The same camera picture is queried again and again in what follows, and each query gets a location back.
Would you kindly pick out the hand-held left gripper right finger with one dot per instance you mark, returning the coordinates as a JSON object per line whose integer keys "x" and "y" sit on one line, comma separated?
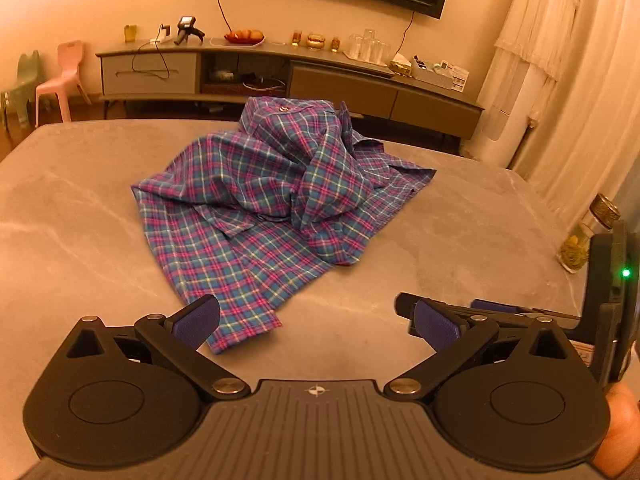
{"x": 436, "y": 329}

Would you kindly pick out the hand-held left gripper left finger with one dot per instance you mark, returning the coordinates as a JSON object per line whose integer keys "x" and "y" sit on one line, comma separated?
{"x": 197, "y": 322}

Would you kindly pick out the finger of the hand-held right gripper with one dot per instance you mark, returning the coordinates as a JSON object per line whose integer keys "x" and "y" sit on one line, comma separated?
{"x": 404, "y": 305}
{"x": 491, "y": 305}

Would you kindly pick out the blue pink plaid shirt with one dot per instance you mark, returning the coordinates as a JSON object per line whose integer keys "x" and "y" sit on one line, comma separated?
{"x": 240, "y": 200}

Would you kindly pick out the person's right hand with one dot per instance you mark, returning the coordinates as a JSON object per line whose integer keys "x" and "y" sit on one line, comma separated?
{"x": 625, "y": 425}

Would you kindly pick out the glass jar with gold lid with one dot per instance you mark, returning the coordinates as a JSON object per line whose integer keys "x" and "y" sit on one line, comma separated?
{"x": 582, "y": 240}

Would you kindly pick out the white standing air conditioner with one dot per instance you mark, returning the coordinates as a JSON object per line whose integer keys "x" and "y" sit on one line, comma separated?
{"x": 502, "y": 125}

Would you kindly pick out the pale curtain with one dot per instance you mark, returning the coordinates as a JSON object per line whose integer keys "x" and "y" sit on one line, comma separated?
{"x": 600, "y": 85}

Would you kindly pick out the grey low TV cabinet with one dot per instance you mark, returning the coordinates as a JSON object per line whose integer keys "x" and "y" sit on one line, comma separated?
{"x": 340, "y": 82}

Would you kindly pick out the white organiser box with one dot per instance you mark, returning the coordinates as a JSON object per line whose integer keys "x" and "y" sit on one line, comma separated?
{"x": 440, "y": 76}

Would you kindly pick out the tissue box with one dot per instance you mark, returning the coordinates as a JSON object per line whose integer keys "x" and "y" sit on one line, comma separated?
{"x": 400, "y": 66}

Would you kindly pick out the dark round tray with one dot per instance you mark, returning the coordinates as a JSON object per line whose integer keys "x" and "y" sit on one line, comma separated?
{"x": 262, "y": 85}

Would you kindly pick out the cluster of clear glasses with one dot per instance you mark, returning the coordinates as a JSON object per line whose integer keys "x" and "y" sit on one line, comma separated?
{"x": 367, "y": 47}

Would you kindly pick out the small amber jar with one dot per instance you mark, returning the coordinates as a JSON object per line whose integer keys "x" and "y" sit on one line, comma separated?
{"x": 297, "y": 38}
{"x": 335, "y": 43}

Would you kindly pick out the round amber jar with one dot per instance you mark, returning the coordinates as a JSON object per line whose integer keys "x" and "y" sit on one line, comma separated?
{"x": 315, "y": 41}

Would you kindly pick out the white power strip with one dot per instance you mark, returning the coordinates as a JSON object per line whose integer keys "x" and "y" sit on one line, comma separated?
{"x": 160, "y": 37}

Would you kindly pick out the plate of fruit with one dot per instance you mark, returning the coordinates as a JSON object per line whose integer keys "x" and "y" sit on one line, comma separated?
{"x": 242, "y": 36}

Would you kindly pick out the black handheld device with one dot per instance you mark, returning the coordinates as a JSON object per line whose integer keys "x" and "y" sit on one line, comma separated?
{"x": 186, "y": 27}

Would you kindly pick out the pink plastic child chair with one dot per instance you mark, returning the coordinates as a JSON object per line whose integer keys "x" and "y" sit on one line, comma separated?
{"x": 70, "y": 55}

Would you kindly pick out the yellow cup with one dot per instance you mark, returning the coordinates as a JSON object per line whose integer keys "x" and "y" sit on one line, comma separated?
{"x": 130, "y": 33}

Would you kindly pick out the green plastic child chair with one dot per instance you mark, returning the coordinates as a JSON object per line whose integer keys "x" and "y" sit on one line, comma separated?
{"x": 27, "y": 70}

